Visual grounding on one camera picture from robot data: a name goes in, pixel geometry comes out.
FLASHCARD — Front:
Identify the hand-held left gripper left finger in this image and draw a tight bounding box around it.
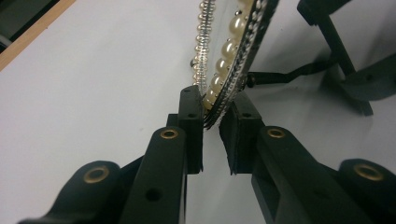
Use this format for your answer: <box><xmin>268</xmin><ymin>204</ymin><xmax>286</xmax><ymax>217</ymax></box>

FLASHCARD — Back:
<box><xmin>166</xmin><ymin>85</ymin><xmax>205</xmax><ymax>175</ymax></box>

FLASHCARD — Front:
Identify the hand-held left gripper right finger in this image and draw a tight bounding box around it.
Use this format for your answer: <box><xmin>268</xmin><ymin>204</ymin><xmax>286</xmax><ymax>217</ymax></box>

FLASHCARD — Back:
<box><xmin>219</xmin><ymin>91</ymin><xmax>265</xmax><ymax>175</ymax></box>

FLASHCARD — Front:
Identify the silver oval photo frame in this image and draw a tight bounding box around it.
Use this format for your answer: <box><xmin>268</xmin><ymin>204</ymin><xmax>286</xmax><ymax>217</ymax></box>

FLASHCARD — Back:
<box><xmin>190</xmin><ymin>0</ymin><xmax>339</xmax><ymax>130</ymax></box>

